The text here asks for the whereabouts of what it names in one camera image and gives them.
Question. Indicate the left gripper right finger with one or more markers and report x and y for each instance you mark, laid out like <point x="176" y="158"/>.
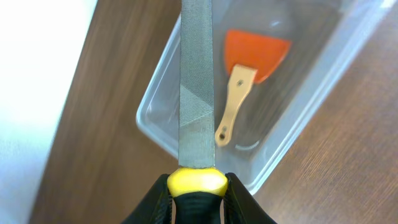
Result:
<point x="240" y="207"/>

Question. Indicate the yellow black handled file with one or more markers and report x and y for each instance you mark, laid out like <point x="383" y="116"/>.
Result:
<point x="196" y="187"/>

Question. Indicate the clear plastic container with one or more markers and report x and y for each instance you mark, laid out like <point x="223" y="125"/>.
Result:
<point x="325" y="36"/>

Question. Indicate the orange scraper wooden handle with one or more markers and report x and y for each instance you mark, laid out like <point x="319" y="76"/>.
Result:
<point x="249" y="59"/>

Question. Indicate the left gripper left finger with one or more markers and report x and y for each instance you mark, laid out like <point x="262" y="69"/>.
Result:
<point x="155" y="207"/>

